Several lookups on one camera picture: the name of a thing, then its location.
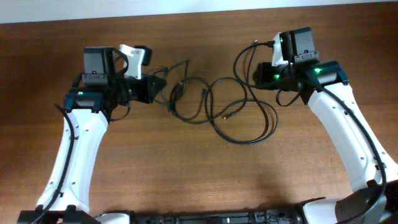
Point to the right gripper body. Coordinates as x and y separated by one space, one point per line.
273 78

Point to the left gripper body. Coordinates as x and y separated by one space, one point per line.
140 90

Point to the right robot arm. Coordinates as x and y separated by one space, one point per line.
325 89

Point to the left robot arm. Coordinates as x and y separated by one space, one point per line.
87 113

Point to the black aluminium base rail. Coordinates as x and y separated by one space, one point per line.
217 217

